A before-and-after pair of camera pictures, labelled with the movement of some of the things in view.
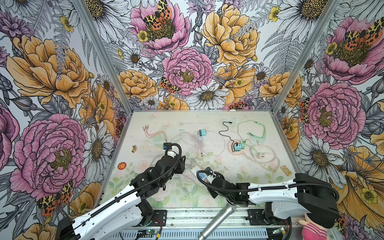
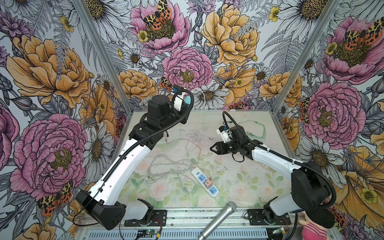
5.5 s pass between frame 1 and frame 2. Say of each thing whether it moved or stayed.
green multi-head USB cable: stayed
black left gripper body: moved
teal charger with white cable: moved
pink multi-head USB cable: moved
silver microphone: stayed
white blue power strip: stayed
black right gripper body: moved
